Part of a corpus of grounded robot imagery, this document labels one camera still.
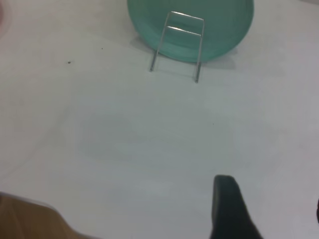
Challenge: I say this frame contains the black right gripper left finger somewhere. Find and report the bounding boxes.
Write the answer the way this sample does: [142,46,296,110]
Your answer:
[210,175,264,239]

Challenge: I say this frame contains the teal plate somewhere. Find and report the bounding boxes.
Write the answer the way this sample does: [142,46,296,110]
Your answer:
[127,0,255,63]

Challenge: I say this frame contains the metal wire plate rack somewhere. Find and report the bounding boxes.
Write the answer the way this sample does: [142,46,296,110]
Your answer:
[149,10,205,84]

